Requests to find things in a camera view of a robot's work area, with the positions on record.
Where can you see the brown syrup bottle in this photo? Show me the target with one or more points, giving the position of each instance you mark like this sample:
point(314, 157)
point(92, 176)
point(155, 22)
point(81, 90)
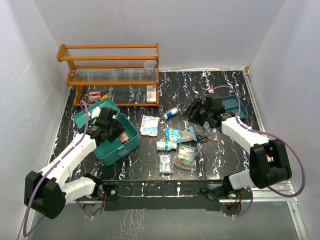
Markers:
point(124, 137)

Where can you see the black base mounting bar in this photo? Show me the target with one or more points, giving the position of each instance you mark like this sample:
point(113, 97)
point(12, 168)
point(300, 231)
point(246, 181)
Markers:
point(164, 195)

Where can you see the alcohol pad sachets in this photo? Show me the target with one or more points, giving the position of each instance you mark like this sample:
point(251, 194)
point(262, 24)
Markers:
point(167, 162)

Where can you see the teal divided tray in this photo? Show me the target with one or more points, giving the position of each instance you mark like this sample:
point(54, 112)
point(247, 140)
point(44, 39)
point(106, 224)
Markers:
point(231, 105)

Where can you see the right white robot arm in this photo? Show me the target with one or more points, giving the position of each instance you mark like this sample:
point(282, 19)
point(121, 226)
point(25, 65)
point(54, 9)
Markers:
point(268, 159)

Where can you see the clear plastic measuring cup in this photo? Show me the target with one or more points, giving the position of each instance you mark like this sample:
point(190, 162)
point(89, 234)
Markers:
point(149, 67)

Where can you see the white upright medicine box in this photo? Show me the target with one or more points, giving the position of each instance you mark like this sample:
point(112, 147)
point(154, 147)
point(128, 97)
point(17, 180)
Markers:
point(151, 94)

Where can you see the white green pill bottle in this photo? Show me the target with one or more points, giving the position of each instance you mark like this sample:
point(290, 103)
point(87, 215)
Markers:
point(166, 146)

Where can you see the teal medicine kit box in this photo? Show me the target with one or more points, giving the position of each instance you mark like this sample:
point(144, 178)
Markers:
point(108, 153)

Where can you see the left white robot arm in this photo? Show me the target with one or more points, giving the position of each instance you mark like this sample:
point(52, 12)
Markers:
point(48, 191)

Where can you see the cotton swab bag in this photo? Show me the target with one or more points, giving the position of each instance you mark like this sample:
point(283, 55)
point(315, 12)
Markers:
point(175, 135)

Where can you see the white blue mask packet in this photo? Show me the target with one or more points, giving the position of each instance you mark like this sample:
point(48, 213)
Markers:
point(149, 126)

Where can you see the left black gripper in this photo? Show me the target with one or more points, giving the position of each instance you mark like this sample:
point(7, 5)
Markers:
point(119, 129)

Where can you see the black handled scissors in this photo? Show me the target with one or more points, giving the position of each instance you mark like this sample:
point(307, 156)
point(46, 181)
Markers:
point(200, 142)

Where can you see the blue white spray can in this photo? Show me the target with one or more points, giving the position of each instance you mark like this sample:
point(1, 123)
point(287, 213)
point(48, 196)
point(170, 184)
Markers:
point(170, 113)

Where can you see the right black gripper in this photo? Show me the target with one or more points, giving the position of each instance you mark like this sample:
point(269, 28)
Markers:
point(191, 113)

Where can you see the orange wooden shelf rack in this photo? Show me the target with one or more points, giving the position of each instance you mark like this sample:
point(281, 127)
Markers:
point(110, 65)

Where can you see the bandage roll packet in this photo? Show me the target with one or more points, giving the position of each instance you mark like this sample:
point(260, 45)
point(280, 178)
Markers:
point(185, 158)

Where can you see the small clear vial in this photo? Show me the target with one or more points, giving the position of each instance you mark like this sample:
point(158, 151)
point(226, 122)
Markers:
point(207, 131)

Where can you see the red white medicine box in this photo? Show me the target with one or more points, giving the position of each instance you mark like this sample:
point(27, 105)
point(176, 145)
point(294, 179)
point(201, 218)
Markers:
point(94, 96)

